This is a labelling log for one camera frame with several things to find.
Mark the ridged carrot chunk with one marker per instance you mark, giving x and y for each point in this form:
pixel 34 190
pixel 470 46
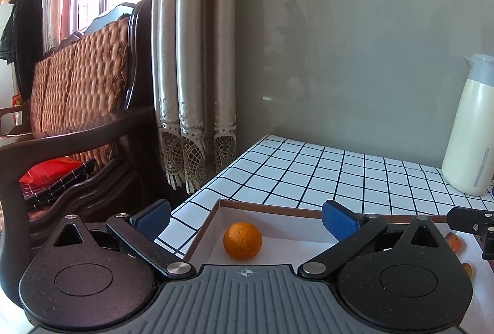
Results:
pixel 467 270

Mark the cream thermos jug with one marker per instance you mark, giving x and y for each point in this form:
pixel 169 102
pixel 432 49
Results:
pixel 467 133

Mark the wooden sofa with woven cushion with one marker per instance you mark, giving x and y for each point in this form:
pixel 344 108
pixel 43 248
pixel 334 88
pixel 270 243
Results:
pixel 77 87

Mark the brown cardboard box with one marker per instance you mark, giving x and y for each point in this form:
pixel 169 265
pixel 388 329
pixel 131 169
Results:
pixel 285 237

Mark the white checked tablecloth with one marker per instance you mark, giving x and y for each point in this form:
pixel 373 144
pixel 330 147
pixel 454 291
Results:
pixel 308 172

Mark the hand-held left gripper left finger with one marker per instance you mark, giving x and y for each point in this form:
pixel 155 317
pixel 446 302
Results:
pixel 152 219

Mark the dark checked cloth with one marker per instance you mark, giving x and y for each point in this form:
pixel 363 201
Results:
pixel 67 184

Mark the black jacket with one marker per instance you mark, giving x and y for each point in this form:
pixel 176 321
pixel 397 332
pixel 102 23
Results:
pixel 23 29

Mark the red package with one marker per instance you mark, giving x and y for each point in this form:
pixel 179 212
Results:
pixel 46 172

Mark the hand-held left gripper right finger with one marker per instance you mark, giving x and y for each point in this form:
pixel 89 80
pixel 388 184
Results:
pixel 339 220

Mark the carrot chunk with round core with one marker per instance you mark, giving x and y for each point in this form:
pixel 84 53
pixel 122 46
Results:
pixel 454 243

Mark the beige lace curtain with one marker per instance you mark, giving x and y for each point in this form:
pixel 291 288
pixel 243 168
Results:
pixel 193 48

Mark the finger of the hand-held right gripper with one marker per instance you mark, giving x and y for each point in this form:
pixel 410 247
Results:
pixel 467 220

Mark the dimpled tangerine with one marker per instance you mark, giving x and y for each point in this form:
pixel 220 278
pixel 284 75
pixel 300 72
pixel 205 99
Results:
pixel 242 240

